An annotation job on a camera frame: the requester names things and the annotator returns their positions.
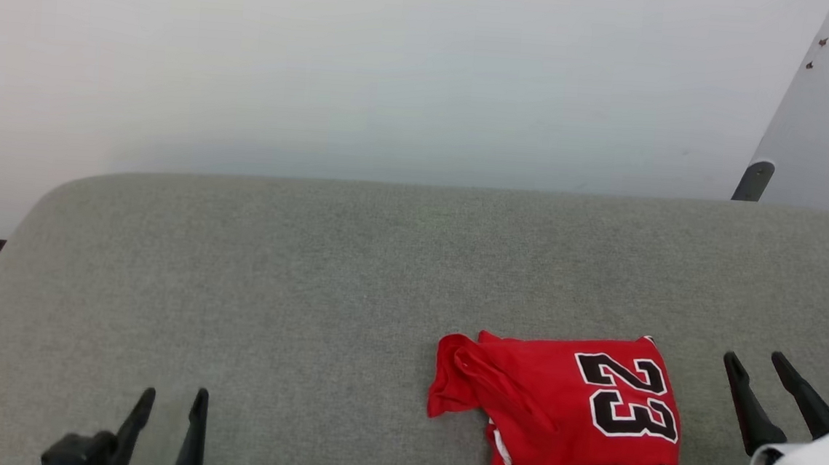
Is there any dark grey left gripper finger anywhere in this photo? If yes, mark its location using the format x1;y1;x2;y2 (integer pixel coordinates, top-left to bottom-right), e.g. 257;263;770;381
166;386;210;465
110;385;157;465

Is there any red basketball jersey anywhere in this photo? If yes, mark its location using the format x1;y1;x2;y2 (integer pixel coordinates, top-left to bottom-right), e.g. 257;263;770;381
424;322;689;465

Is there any dark grey rounded post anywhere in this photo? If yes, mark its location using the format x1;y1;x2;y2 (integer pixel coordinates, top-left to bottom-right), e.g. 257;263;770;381
731;159;776;204

